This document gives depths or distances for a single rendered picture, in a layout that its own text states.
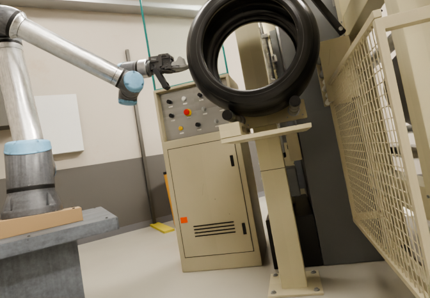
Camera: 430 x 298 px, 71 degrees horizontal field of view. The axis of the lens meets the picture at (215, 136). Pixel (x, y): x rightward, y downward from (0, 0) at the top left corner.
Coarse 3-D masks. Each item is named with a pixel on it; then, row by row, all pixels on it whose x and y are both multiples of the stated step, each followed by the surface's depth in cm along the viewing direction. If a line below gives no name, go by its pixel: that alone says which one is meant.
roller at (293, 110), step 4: (292, 96) 121; (296, 96) 120; (292, 100) 120; (296, 100) 120; (300, 100) 120; (292, 104) 120; (296, 104) 120; (292, 108) 128; (296, 108) 127; (292, 112) 142; (296, 112) 145
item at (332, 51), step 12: (348, 36) 144; (324, 48) 147; (336, 48) 145; (348, 48) 144; (324, 60) 146; (336, 60) 145; (324, 72) 146; (324, 84) 151; (348, 84) 144; (324, 96) 164
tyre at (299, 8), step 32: (224, 0) 128; (256, 0) 146; (288, 0) 122; (192, 32) 132; (224, 32) 156; (288, 32) 148; (192, 64) 132; (224, 96) 127; (256, 96) 124; (288, 96) 124
